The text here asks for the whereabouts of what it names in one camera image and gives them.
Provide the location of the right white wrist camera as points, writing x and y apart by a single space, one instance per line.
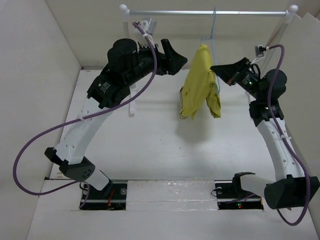
259 53

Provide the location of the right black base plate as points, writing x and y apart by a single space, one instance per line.
228 198

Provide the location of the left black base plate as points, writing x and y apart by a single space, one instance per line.
91 199

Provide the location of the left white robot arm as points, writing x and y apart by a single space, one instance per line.
103 97

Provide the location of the blue wire hanger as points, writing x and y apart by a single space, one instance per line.
213 49

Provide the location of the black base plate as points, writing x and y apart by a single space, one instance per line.
228 198
91 199

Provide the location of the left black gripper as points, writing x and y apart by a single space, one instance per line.
168 61

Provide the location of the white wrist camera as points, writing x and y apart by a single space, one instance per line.
259 53
142 29

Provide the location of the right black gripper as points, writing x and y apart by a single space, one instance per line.
230 72

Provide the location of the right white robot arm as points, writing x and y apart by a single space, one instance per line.
290 189

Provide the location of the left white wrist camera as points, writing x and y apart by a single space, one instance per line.
142 29

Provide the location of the yellow trousers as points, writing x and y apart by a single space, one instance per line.
200 86

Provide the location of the white and metal clothes rack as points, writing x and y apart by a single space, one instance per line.
126 12

